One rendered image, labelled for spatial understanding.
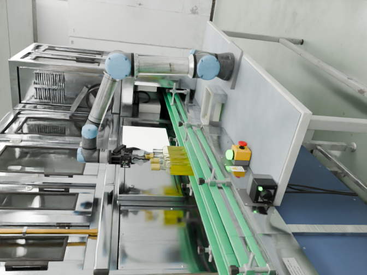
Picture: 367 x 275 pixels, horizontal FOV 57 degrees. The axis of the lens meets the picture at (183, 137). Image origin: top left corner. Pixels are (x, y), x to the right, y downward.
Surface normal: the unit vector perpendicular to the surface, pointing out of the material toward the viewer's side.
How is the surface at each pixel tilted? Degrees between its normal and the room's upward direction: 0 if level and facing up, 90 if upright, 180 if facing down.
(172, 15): 90
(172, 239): 90
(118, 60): 83
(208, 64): 98
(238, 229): 90
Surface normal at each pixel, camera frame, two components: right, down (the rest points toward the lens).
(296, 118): -0.98, -0.06
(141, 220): 0.15, -0.91
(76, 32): 0.14, 0.42
